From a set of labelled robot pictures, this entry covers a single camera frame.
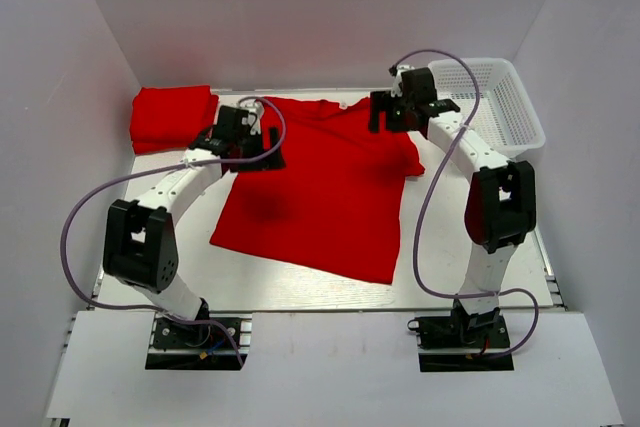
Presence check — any white plastic basket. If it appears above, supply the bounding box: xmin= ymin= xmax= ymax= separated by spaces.
xmin=428 ymin=57 xmax=546 ymax=158

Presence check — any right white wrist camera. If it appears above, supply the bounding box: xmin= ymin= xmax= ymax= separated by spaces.
xmin=389 ymin=64 xmax=414 ymax=97

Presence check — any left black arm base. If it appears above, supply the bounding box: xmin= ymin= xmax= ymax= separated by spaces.
xmin=145 ymin=315 xmax=252 ymax=372

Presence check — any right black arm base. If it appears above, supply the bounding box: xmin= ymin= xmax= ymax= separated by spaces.
xmin=407 ymin=314 xmax=514 ymax=373

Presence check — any folded red t shirt stack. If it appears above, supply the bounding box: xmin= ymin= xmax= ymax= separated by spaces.
xmin=129 ymin=85 xmax=219 ymax=155

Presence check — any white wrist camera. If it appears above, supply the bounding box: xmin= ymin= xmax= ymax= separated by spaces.
xmin=236 ymin=99 xmax=265 ymax=135
xmin=389 ymin=64 xmax=414 ymax=97

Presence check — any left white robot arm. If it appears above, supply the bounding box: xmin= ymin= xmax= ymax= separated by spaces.
xmin=102 ymin=97 xmax=287 ymax=346

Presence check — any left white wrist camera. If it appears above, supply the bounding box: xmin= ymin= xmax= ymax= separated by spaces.
xmin=236 ymin=99 xmax=265 ymax=135

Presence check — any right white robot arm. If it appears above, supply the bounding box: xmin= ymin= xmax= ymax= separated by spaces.
xmin=369 ymin=66 xmax=536 ymax=350

